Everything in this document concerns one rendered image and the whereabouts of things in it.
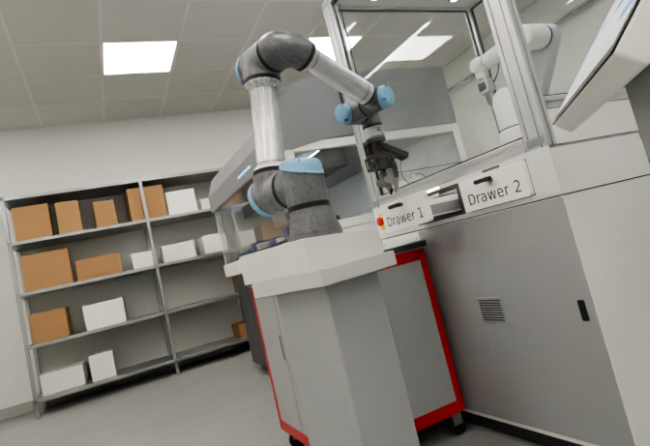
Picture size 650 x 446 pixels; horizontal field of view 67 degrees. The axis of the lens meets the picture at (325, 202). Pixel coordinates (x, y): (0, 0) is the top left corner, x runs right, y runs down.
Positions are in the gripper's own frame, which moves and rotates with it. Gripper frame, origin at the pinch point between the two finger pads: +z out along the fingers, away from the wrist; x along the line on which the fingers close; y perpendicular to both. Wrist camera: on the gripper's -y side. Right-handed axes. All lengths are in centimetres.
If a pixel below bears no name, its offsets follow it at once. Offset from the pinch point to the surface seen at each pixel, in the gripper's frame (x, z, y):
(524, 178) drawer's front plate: 45.4, 9.6, -14.9
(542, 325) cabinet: 34, 55, -16
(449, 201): 12.8, 9.6, -12.4
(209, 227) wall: -415, -46, -22
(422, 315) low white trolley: -11, 49, -5
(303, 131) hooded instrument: -80, -49, -8
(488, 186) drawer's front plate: 30.6, 8.5, -15.0
